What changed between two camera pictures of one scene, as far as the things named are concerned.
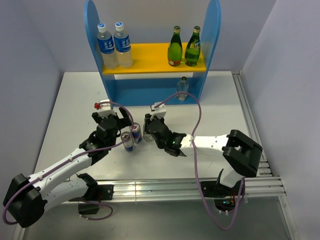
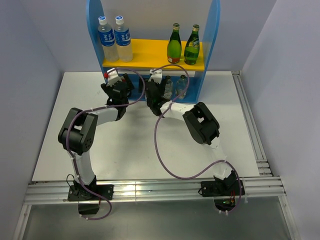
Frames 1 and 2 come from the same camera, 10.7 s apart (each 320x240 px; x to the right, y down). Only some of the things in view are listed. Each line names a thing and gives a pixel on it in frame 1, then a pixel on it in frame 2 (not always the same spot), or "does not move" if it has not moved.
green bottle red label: [175, 48] does not move
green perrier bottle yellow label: [193, 48] does not move
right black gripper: [147, 120] → [161, 86]
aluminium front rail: [263, 186] does not move
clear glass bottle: [182, 86] does not move
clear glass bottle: [147, 137] → [167, 94]
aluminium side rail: [264, 168] does not move
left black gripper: [122, 122] → [107, 89]
